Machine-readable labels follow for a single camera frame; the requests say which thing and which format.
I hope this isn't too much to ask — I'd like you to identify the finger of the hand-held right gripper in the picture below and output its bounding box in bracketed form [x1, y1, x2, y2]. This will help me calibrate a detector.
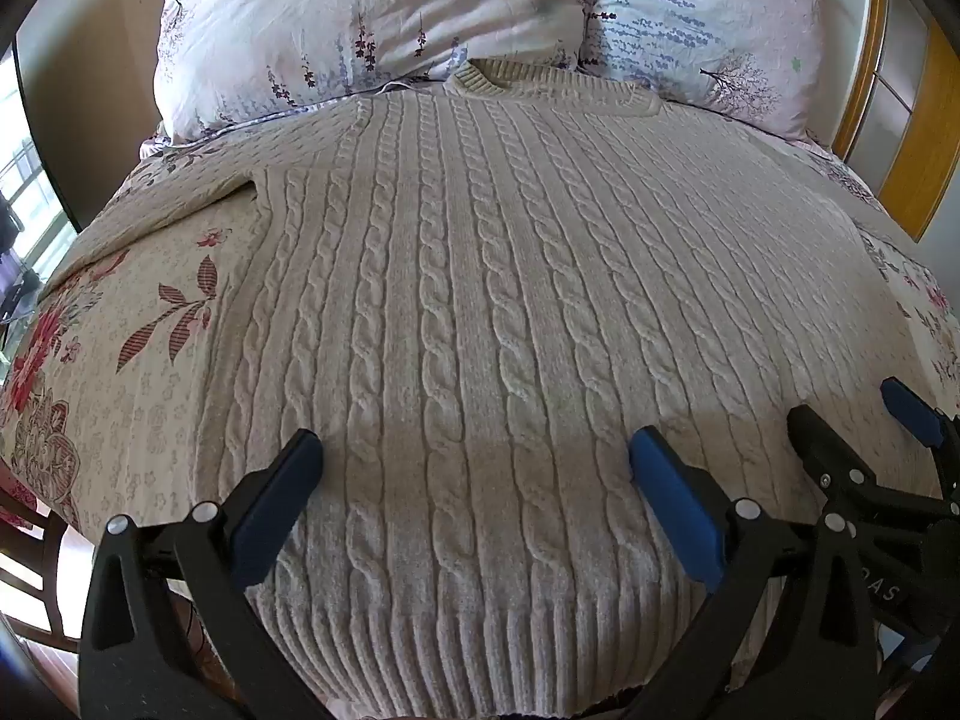
[880, 377, 960, 470]
[786, 403, 960, 522]

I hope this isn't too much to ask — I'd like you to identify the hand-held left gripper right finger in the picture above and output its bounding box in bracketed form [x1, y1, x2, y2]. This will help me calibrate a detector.
[628, 426, 880, 720]

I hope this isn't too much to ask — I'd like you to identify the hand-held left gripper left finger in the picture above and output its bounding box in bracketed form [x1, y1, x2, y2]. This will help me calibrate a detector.
[79, 429, 336, 720]

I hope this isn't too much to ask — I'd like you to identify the cream cable-knit sweater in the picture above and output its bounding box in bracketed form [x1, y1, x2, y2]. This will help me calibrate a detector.
[45, 58, 942, 720]

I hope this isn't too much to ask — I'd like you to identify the floral quilt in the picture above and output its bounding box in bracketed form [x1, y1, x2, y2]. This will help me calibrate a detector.
[0, 94, 960, 541]

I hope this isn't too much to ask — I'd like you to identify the wooden chair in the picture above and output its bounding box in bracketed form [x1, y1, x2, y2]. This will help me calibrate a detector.
[0, 457, 85, 657]

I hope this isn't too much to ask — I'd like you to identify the wooden headboard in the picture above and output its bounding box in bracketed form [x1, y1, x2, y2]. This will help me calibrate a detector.
[795, 0, 960, 242]

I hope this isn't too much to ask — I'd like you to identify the window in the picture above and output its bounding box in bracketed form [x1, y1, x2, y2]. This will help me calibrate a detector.
[0, 52, 57, 331]

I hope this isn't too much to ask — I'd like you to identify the lavender print pillow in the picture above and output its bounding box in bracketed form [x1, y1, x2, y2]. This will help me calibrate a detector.
[577, 0, 847, 152]

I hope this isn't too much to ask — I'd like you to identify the pink floral pillow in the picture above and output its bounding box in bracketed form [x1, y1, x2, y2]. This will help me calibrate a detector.
[150, 0, 599, 149]

